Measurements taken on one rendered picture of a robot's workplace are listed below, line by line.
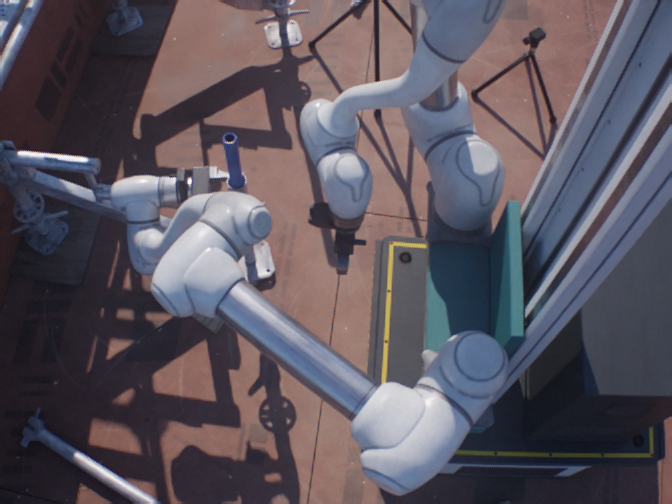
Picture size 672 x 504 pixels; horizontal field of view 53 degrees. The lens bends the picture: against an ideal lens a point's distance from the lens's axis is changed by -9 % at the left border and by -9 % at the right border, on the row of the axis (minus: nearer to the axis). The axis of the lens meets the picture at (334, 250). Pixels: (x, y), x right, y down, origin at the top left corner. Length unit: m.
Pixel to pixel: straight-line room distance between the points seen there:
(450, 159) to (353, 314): 0.96
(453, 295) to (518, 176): 1.13
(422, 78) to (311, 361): 0.61
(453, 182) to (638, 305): 0.54
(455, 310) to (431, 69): 0.70
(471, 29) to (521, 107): 1.83
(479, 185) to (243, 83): 1.55
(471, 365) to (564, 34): 2.23
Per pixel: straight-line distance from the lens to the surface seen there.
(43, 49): 2.87
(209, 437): 2.43
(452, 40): 1.29
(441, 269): 1.87
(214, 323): 2.52
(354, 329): 2.51
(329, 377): 1.52
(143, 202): 2.14
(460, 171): 1.70
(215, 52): 3.17
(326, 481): 2.38
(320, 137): 1.67
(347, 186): 1.58
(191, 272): 1.58
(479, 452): 2.12
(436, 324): 1.81
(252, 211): 1.61
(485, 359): 1.51
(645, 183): 1.06
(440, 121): 1.77
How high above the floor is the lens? 2.36
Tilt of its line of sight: 64 degrees down
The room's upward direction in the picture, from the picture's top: 3 degrees clockwise
